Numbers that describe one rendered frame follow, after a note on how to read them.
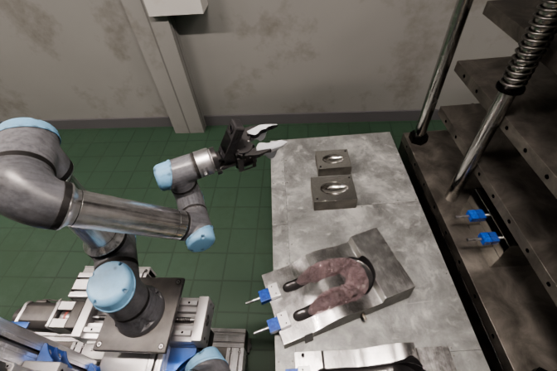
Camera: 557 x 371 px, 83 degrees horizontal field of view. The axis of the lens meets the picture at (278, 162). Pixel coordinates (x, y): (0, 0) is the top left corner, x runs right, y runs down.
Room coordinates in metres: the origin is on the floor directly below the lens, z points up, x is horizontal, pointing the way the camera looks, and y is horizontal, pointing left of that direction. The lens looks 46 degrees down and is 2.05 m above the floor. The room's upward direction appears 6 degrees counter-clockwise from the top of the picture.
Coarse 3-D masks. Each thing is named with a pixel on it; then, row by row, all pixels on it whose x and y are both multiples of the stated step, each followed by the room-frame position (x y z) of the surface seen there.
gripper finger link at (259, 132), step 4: (264, 124) 0.71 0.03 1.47; (268, 124) 0.71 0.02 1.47; (272, 124) 0.71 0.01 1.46; (276, 124) 0.71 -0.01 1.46; (252, 128) 0.70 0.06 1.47; (256, 128) 0.70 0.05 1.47; (260, 128) 0.69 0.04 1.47; (264, 128) 0.69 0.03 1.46; (268, 128) 0.70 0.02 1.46; (272, 128) 0.70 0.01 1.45; (248, 132) 0.68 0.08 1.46; (252, 132) 0.68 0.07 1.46; (256, 132) 0.68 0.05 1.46; (260, 132) 0.69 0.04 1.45; (264, 132) 0.71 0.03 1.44; (252, 136) 0.68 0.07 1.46; (256, 136) 0.68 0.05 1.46; (260, 136) 0.70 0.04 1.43; (264, 136) 0.71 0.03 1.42; (252, 140) 0.69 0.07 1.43; (260, 140) 0.70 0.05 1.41
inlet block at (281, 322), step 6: (282, 312) 0.38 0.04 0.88; (276, 318) 0.36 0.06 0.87; (282, 318) 0.36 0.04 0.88; (288, 318) 0.36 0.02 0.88; (270, 324) 0.35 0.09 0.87; (276, 324) 0.35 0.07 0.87; (282, 324) 0.34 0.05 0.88; (288, 324) 0.34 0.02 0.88; (258, 330) 0.33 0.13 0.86; (264, 330) 0.33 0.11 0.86; (270, 330) 0.33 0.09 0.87; (276, 330) 0.33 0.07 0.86; (282, 330) 0.33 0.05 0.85
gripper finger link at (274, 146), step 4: (280, 140) 0.65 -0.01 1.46; (260, 144) 0.64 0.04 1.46; (264, 144) 0.64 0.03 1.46; (268, 144) 0.63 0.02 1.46; (272, 144) 0.63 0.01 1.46; (276, 144) 0.63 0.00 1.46; (280, 144) 0.64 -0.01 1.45; (284, 144) 0.64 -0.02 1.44; (256, 148) 0.62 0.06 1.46; (260, 148) 0.62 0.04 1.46; (264, 148) 0.62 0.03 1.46; (268, 148) 0.62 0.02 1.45; (272, 148) 0.62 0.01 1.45; (276, 148) 0.63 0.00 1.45; (272, 152) 0.63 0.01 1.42; (276, 152) 0.63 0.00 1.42; (268, 156) 0.63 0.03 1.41; (272, 156) 0.63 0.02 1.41
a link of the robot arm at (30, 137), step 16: (0, 128) 0.52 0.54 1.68; (16, 128) 0.52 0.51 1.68; (32, 128) 0.53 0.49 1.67; (48, 128) 0.55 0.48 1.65; (0, 144) 0.47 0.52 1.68; (16, 144) 0.47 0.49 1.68; (32, 144) 0.48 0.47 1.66; (48, 144) 0.51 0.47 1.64; (48, 160) 0.46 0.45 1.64; (64, 160) 0.51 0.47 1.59; (64, 176) 0.49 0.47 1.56; (96, 240) 0.47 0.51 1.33; (112, 240) 0.48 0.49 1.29; (128, 240) 0.51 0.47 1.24; (96, 256) 0.45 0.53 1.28; (112, 256) 0.45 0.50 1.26; (128, 256) 0.46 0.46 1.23
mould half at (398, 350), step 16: (304, 352) 0.25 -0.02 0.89; (320, 352) 0.24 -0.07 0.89; (336, 352) 0.24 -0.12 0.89; (352, 352) 0.23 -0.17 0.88; (368, 352) 0.23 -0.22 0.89; (384, 352) 0.22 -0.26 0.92; (400, 352) 0.21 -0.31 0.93; (416, 352) 0.21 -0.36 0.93; (432, 352) 0.22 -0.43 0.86; (448, 352) 0.21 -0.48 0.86; (320, 368) 0.20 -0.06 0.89; (432, 368) 0.17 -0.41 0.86; (448, 368) 0.17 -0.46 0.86
